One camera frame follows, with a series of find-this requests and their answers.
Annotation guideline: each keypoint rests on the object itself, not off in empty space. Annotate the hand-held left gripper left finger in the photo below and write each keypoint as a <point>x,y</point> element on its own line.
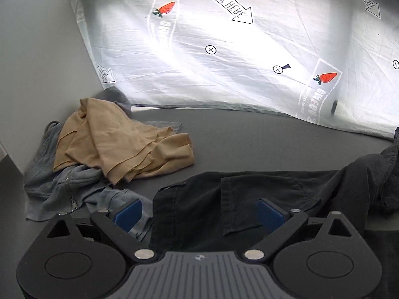
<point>127,216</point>

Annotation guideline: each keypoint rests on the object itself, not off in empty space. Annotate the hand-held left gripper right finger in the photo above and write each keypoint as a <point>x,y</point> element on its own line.
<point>270,216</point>

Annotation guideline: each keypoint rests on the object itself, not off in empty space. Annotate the black garment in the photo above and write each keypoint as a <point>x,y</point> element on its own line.
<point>202,205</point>

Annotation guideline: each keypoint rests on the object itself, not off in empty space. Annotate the grey-blue zip garment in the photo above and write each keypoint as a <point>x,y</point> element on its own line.
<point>62,183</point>

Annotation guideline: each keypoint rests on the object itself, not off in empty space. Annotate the tan cloth garment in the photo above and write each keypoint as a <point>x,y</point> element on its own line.
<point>124,143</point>

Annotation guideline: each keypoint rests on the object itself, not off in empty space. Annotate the white printed backdrop sheet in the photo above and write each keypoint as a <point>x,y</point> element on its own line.
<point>237,46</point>

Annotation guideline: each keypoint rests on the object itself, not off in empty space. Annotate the grey partition board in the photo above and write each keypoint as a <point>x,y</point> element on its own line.
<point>34,68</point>

